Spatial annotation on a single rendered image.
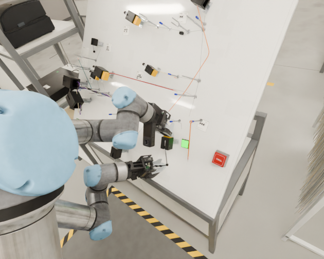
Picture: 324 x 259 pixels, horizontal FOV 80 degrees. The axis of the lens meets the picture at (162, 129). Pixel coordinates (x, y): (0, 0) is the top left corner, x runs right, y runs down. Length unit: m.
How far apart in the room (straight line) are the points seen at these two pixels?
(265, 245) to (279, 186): 0.55
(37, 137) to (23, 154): 0.02
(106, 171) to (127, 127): 0.22
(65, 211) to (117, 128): 0.28
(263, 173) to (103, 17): 1.89
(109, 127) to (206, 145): 0.46
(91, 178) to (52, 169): 0.48
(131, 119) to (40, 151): 0.39
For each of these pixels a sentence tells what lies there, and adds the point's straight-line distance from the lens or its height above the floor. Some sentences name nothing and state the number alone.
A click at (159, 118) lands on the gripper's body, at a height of 1.29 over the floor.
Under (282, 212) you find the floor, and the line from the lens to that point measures 2.04.
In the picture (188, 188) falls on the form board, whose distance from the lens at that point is 0.98.
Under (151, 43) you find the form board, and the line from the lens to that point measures 1.08.
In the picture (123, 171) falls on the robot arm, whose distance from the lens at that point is 0.77.
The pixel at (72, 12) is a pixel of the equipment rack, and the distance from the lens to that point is 1.56.
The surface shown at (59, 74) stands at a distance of 1.85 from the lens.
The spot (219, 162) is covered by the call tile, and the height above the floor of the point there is 1.10.
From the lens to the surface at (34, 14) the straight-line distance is 1.54.
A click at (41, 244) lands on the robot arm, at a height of 1.57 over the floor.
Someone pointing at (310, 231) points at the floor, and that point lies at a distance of 2.05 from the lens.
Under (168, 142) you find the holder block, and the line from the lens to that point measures 0.87.
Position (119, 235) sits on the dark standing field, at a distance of 1.99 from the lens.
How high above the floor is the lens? 1.80
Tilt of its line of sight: 45 degrees down
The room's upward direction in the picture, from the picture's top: 14 degrees counter-clockwise
